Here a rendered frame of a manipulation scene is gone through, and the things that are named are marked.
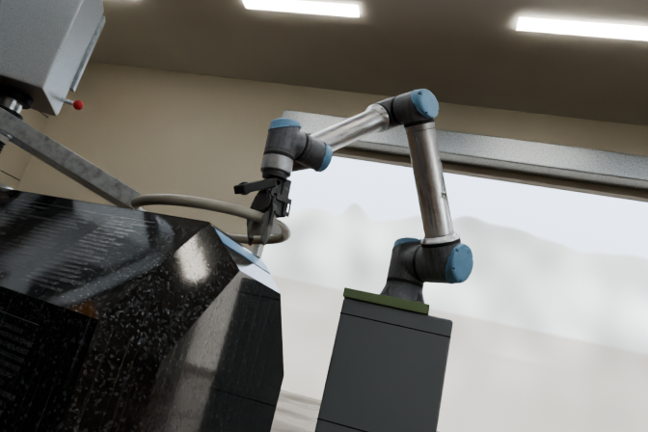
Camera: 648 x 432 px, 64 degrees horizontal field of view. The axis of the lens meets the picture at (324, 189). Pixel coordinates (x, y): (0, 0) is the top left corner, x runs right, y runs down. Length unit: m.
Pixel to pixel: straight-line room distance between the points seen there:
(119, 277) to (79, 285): 0.06
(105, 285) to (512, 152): 5.59
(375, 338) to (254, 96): 5.66
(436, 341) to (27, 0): 1.67
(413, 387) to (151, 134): 6.19
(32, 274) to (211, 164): 5.99
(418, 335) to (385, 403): 0.26
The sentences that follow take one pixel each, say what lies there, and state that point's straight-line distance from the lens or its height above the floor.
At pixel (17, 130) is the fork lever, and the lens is 1.67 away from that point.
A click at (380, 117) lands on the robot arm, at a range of 2.00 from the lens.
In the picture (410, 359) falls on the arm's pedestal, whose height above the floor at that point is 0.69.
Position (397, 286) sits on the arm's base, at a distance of 2.07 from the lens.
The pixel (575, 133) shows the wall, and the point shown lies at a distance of 6.84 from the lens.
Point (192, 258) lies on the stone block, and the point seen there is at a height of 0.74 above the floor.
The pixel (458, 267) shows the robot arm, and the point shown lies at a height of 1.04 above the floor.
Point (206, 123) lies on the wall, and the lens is 7.29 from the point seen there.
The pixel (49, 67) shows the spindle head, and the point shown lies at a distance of 1.67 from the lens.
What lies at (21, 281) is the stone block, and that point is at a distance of 1.07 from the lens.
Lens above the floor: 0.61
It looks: 18 degrees up
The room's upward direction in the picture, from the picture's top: 14 degrees clockwise
